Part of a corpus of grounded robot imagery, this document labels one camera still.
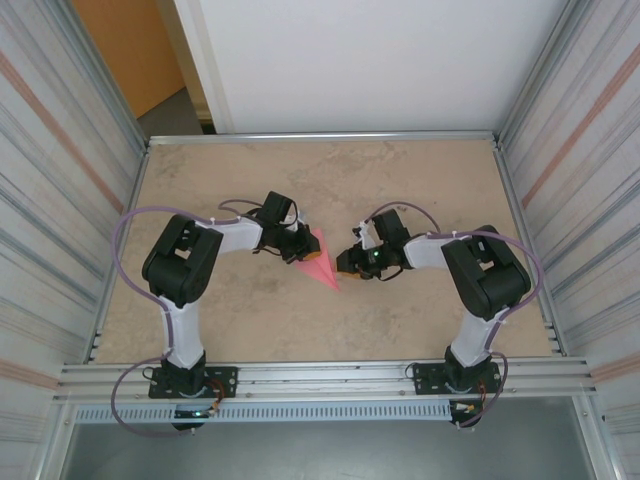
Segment pink cloth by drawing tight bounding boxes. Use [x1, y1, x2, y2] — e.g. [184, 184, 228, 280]
[291, 227, 343, 293]

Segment grey metal sheet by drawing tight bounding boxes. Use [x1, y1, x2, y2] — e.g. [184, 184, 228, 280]
[59, 422, 596, 480]

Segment small board with green light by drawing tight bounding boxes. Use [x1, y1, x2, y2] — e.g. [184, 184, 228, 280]
[173, 407, 221, 420]

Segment orange wooden door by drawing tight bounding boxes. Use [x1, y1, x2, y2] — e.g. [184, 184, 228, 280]
[72, 0, 187, 120]

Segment short aluminium table rail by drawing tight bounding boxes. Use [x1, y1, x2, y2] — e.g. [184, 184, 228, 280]
[147, 130, 501, 147]

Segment wide aluminium mounting rail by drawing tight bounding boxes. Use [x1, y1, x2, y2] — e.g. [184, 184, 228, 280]
[52, 355, 599, 406]

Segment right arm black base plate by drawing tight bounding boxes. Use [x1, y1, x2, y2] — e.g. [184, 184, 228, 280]
[410, 360, 501, 396]

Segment slotted grey cable duct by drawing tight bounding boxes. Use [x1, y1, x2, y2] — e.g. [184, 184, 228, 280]
[73, 402, 454, 424]

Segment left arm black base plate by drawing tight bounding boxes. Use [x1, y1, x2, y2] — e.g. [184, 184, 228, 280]
[148, 366, 238, 400]

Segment white door frame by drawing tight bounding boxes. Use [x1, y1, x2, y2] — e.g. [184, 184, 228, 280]
[172, 0, 236, 135]

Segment long aluminium side rail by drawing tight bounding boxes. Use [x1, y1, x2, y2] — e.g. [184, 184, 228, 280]
[492, 139, 569, 357]
[89, 142, 151, 364]

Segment striped metal enclosure panel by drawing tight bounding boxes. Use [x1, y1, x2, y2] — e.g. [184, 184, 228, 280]
[499, 0, 640, 480]
[0, 0, 146, 480]

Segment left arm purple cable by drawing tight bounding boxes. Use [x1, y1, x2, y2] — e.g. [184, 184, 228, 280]
[109, 198, 261, 439]

